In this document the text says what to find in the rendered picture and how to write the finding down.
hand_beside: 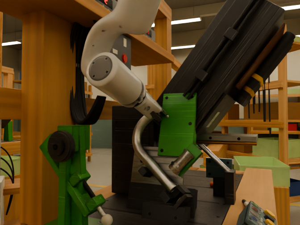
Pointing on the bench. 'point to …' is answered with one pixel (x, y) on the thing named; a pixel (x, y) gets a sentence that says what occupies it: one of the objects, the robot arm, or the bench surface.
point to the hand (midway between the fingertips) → (154, 110)
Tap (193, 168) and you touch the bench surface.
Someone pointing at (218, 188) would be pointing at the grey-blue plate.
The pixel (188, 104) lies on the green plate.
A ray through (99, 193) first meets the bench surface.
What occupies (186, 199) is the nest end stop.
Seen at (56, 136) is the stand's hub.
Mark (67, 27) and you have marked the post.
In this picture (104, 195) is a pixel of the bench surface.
